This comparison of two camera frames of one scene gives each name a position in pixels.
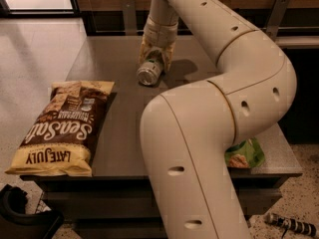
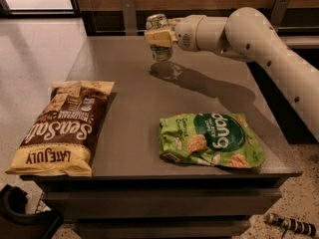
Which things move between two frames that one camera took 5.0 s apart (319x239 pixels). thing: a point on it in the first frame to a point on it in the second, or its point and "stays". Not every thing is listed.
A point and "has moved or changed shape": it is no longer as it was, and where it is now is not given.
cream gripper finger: [167, 55] to [175, 21]
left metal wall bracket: [130, 16] stays
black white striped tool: [296, 225] stays
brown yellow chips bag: [60, 136] stays
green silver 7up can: [149, 73] has moved or changed shape
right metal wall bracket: [280, 6] stays
